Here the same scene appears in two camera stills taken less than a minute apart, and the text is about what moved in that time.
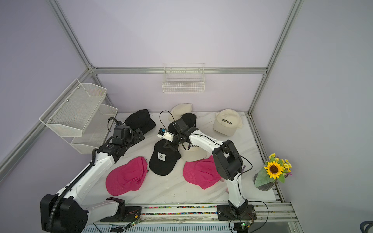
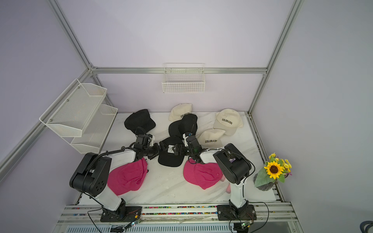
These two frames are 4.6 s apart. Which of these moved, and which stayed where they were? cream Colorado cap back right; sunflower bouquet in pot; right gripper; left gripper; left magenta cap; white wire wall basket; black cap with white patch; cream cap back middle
Moved: right gripper; black cap with white patch; left gripper
Stayed: left magenta cap; white wire wall basket; sunflower bouquet in pot; cream cap back middle; cream Colorado cap back right
